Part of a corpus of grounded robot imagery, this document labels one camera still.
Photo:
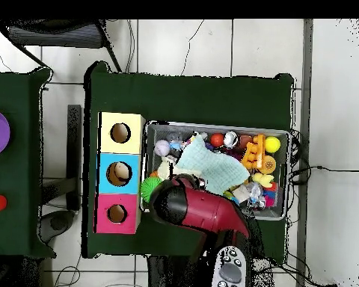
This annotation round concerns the mint green waffle cloth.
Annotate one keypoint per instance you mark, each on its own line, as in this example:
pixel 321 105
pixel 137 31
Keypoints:
pixel 215 170

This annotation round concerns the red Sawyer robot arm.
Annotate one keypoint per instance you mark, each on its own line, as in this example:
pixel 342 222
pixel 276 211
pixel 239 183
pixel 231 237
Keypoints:
pixel 209 209

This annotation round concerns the shallow mesh bin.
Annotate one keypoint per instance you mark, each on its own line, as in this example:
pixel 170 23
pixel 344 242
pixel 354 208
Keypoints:
pixel 158 131

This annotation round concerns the wooden box with three holes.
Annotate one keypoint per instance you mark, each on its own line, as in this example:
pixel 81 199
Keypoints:
pixel 107 143

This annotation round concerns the white baseball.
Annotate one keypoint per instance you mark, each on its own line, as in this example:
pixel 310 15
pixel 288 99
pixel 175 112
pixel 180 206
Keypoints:
pixel 162 148

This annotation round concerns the red ball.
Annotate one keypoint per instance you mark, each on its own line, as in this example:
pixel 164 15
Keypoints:
pixel 217 140

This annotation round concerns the green spiky rubber ball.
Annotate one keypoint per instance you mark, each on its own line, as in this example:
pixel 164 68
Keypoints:
pixel 148 188

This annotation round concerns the dark green table cloth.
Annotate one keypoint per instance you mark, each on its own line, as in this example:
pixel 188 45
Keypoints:
pixel 197 98
pixel 15 179

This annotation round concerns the orange plastic block toy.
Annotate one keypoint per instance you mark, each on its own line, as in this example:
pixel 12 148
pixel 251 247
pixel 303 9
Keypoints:
pixel 252 155

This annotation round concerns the yellow duck toy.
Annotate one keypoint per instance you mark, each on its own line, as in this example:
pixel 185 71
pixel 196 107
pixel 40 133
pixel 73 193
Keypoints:
pixel 263 179

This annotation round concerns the toy burger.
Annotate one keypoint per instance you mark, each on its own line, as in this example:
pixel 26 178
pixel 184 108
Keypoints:
pixel 268 164

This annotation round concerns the yellow ball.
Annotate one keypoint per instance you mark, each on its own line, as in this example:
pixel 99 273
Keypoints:
pixel 272 144

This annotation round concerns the grey rounded base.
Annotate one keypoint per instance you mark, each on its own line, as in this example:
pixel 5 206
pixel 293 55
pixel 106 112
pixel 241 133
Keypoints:
pixel 58 222

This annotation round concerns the black chair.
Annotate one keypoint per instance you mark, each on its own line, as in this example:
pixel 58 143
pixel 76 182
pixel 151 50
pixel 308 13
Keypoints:
pixel 56 36

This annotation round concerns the black post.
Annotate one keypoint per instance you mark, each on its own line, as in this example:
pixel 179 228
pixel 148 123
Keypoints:
pixel 74 143

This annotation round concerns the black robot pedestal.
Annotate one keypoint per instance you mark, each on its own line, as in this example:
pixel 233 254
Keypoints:
pixel 164 275

